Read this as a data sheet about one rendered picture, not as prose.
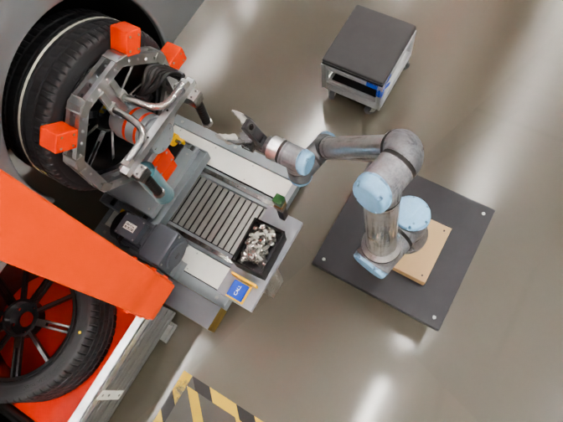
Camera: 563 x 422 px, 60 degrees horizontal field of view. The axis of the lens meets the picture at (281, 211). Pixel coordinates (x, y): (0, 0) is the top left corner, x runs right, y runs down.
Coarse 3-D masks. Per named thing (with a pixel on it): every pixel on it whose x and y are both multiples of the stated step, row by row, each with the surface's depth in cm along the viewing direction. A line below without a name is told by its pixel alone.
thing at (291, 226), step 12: (264, 216) 209; (276, 216) 209; (288, 216) 208; (288, 228) 206; (300, 228) 207; (288, 240) 205; (276, 264) 202; (228, 276) 202; (252, 276) 201; (228, 288) 200; (252, 288) 199; (264, 288) 199; (252, 300) 197
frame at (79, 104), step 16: (144, 48) 179; (96, 64) 163; (112, 64) 162; (128, 64) 168; (96, 80) 160; (176, 80) 198; (80, 96) 162; (96, 96) 162; (80, 112) 158; (160, 112) 207; (80, 128) 162; (80, 144) 166; (64, 160) 169; (80, 160) 168; (144, 160) 206; (80, 176) 181; (96, 176) 180; (112, 176) 197
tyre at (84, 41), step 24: (48, 24) 165; (96, 24) 168; (24, 48) 161; (48, 48) 160; (72, 48) 159; (96, 48) 163; (24, 72) 160; (48, 72) 158; (72, 72) 159; (24, 96) 160; (48, 96) 157; (24, 120) 163; (48, 120) 159; (24, 144) 168; (48, 168) 171
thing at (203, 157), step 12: (192, 144) 258; (204, 156) 255; (192, 168) 256; (180, 180) 254; (192, 180) 255; (180, 192) 249; (108, 204) 251; (120, 204) 252; (168, 204) 250; (144, 216) 245; (156, 216) 248; (168, 216) 250
